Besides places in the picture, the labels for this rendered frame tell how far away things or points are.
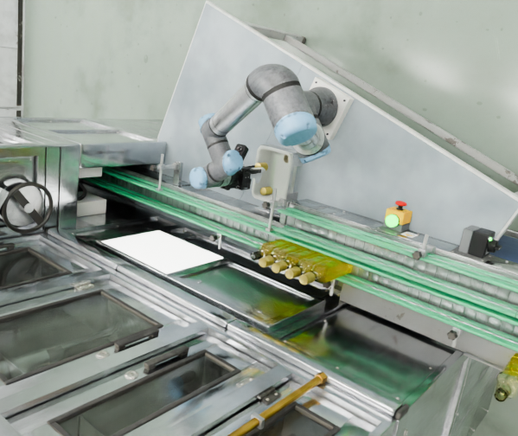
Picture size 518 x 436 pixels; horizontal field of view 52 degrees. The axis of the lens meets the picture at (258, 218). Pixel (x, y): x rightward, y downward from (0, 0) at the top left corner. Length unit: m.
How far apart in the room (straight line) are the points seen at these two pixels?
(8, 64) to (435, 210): 4.18
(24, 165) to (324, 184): 1.20
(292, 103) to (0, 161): 1.24
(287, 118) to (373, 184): 0.67
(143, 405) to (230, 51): 1.58
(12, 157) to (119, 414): 1.27
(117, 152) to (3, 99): 2.88
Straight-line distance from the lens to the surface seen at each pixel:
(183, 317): 1.76
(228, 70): 2.44
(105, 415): 1.35
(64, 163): 2.39
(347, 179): 2.08
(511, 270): 1.80
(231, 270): 2.08
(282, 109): 1.47
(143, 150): 2.63
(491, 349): 1.86
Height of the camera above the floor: 2.56
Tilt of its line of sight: 51 degrees down
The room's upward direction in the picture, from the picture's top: 102 degrees counter-clockwise
